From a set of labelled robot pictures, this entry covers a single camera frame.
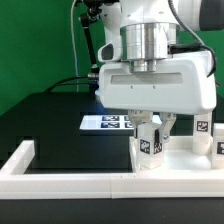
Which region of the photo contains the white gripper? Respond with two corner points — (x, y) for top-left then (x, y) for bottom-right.
(99, 51), (216, 143)

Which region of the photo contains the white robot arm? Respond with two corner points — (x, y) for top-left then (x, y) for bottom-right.
(98, 0), (224, 142)

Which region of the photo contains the black cable on table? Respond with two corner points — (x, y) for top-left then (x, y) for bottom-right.
(43, 75), (100, 94)

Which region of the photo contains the white square tabletop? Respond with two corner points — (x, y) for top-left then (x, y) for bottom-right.
(129, 136), (224, 172)

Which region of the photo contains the white marker plate with tags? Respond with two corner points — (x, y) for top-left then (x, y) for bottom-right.
(79, 114), (163, 131)

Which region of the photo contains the grey cable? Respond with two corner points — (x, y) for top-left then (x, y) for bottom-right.
(70, 0), (81, 92)

